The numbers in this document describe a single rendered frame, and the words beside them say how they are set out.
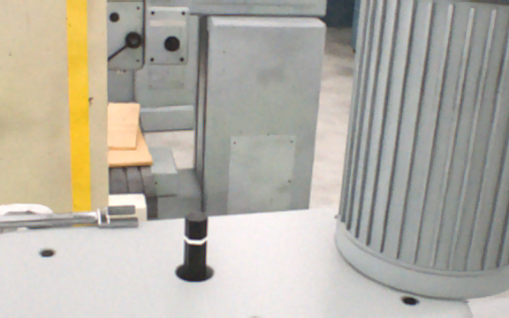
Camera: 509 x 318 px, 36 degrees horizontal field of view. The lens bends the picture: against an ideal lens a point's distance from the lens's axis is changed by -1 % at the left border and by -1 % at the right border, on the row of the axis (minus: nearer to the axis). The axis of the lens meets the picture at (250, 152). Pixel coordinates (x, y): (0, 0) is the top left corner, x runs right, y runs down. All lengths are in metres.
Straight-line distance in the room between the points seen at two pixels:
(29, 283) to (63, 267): 0.04
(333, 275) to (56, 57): 1.78
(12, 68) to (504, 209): 1.91
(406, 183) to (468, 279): 0.11
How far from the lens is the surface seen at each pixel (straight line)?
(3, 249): 0.80
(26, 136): 2.51
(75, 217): 0.84
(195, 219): 0.72
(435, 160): 0.69
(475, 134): 0.68
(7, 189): 2.58
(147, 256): 0.78
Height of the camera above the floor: 2.27
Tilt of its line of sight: 22 degrees down
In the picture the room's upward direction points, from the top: 3 degrees clockwise
